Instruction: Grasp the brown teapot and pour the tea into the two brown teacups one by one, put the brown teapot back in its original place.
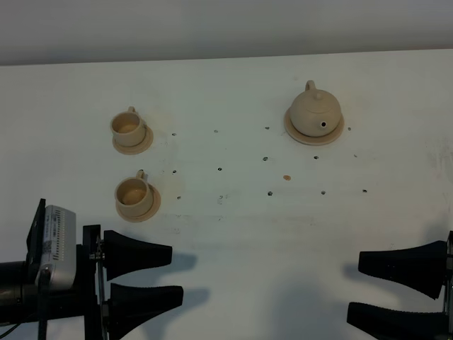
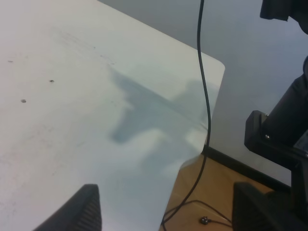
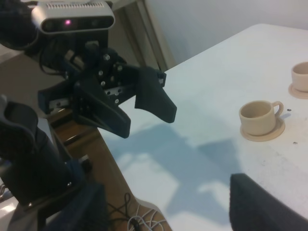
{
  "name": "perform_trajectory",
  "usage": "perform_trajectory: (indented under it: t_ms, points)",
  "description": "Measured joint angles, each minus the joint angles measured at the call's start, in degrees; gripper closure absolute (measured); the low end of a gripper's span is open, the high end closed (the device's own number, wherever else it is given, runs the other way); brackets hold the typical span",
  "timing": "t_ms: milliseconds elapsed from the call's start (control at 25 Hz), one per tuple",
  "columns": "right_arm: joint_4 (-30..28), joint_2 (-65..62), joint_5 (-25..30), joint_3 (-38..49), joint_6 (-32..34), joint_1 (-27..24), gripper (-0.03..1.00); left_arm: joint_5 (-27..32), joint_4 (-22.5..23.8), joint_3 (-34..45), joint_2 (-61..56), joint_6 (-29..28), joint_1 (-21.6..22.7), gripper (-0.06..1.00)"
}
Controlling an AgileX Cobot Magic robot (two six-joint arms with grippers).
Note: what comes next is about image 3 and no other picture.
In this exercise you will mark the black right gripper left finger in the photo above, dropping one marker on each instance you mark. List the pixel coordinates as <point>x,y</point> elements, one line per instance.
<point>54,191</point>

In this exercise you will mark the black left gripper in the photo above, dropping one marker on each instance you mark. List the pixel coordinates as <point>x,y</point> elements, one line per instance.
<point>96,81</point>

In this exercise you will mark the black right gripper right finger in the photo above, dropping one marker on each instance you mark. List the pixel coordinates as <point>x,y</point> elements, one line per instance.
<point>254,209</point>

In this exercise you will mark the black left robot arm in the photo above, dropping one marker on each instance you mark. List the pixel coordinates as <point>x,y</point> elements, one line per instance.
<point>70,39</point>

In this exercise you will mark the beige near saucer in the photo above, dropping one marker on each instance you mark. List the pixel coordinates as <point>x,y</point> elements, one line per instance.
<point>276,132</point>

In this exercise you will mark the beige saucer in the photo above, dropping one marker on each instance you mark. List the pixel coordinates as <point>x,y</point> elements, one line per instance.
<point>296,93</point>
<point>276,132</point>

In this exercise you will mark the beige near teacup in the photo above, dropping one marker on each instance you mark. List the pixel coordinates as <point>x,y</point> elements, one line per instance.
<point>259,117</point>

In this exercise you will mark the beige teacup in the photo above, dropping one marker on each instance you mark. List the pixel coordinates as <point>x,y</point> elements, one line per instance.
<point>300,77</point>
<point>259,117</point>

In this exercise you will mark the beige far saucer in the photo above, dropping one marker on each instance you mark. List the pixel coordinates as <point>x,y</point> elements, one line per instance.
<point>296,93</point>

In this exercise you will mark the beige far teacup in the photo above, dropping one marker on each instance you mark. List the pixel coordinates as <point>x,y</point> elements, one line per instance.
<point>300,77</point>

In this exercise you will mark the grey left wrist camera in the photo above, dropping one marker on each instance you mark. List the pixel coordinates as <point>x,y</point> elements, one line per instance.
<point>59,17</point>

